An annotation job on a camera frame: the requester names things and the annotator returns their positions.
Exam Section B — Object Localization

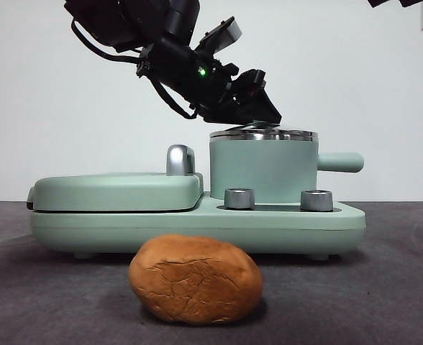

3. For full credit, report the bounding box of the brown potato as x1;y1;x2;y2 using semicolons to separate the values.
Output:
128;234;265;317

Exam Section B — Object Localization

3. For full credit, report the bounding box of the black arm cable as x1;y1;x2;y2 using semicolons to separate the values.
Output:
150;78;200;120
70;19;151;66

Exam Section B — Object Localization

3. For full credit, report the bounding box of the mint green breakfast machine base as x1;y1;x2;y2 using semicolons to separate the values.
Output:
28;190;367;260

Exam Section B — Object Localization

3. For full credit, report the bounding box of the mint green saucepan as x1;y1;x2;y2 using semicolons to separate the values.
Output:
209;135;365;202

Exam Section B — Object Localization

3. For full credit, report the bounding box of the glass pot lid green knob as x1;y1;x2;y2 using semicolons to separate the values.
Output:
209;120;319;142

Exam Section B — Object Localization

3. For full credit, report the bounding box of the chrome griddle cover handle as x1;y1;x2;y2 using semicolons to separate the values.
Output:
165;144;198;177

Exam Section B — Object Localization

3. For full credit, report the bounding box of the mint green griddle cover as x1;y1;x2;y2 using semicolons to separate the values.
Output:
24;171;205;213

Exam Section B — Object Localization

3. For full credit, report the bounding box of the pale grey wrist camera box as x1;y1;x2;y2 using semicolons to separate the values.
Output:
201;16;242;52

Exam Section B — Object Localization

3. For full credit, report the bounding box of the silver control knob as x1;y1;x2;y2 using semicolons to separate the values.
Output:
299;189;334;212
224;188;255;210

